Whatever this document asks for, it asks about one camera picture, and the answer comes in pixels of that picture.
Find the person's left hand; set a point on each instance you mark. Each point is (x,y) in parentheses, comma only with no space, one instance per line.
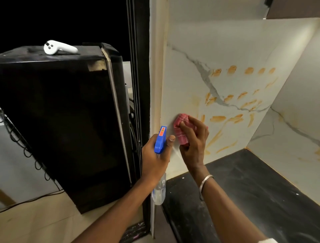
(155,165)

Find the person's right hand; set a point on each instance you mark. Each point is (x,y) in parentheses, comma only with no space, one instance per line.
(196,147)

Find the pink checked cleaning cloth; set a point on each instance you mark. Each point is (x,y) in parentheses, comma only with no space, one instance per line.
(180,132)

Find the clear spray bottle blue nozzle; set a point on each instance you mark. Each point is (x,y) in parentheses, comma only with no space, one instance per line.
(160,142)

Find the person's left forearm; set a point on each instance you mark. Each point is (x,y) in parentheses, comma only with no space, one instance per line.
(115,217)

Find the person's right forearm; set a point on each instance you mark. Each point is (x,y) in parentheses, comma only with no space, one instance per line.
(227,212)

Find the silver bangle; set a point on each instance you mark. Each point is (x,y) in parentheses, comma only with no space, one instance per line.
(205,180)

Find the black refrigerator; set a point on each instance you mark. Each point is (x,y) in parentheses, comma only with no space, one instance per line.
(62,125)

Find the white shirt sleeve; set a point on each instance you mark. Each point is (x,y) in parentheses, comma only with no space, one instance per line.
(268,240)

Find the white handheld controller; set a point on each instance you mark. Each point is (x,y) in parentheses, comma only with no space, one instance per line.
(60,47)

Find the brown upper cabinet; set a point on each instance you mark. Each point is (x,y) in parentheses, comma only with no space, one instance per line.
(292,8)

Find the black door frame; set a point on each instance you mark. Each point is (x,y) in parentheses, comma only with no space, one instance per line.
(142,75)

